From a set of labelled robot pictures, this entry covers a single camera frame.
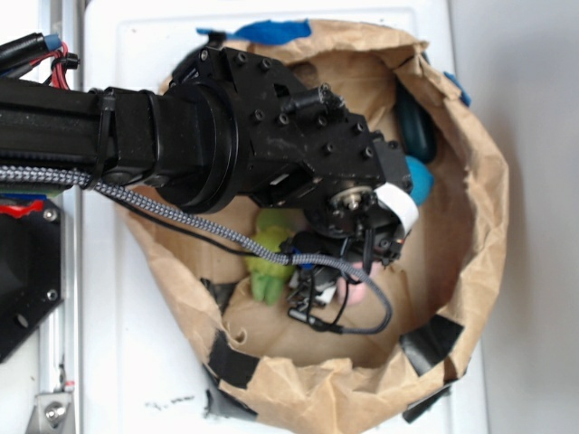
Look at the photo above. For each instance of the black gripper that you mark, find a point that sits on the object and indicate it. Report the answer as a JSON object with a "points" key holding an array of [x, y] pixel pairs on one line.
{"points": [[265, 135]]}

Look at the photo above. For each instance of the pink plush bunny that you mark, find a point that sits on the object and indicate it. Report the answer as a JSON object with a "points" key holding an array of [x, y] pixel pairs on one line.
{"points": [[353, 294]]}

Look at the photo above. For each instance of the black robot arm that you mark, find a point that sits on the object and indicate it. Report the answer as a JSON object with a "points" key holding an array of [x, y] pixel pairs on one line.
{"points": [[53, 139]]}

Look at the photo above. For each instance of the dark teal oblong object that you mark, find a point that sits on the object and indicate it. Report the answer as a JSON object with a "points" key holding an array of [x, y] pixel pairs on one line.
{"points": [[415, 125]]}

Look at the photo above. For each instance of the blue dimpled ball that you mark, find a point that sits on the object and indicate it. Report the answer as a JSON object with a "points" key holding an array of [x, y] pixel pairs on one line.
{"points": [[422, 178]]}

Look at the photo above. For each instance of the green plush toy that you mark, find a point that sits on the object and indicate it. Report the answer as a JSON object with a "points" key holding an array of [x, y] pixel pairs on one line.
{"points": [[268, 279]]}

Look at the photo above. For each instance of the brown paper bag bin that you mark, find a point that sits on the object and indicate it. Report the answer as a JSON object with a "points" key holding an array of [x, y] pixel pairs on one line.
{"points": [[443, 288]]}

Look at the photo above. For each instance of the white tray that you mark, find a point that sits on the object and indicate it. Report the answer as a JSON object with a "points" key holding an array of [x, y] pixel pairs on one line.
{"points": [[139, 374]]}

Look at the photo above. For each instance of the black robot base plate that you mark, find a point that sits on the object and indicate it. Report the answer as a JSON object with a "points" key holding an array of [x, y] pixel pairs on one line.
{"points": [[31, 272]]}

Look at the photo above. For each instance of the aluminium frame rail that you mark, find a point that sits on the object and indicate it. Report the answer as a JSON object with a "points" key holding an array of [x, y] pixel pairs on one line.
{"points": [[60, 353]]}

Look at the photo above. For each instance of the metal corner bracket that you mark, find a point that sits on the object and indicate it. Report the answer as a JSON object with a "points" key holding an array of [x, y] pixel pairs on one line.
{"points": [[53, 413]]}

